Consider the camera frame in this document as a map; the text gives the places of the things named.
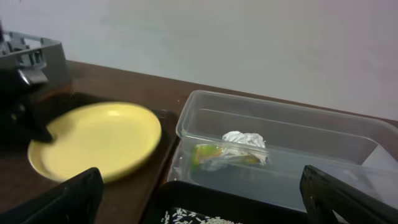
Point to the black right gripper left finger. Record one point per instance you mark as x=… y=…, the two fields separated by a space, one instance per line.
x=76 y=200

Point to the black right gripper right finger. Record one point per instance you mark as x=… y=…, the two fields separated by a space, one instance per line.
x=325 y=197

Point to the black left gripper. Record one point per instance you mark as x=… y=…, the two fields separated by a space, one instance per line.
x=30 y=100

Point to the yellow round plate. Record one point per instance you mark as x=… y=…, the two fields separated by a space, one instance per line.
x=117 y=138

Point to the white tissue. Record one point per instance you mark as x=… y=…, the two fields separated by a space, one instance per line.
x=249 y=139

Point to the cooked rice pile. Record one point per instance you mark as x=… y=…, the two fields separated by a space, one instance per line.
x=183 y=216

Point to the colourful snack wrapper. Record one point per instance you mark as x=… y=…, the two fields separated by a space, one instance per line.
x=211 y=158

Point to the clear plastic waste bin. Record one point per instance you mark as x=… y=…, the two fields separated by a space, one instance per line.
x=359 y=151

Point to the black waste tray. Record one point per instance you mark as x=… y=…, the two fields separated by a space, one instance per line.
x=215 y=203

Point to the dark brown serving tray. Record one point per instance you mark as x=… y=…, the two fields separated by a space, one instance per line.
x=123 y=201

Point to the grey plastic dish rack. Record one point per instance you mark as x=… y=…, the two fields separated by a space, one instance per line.
x=38 y=62

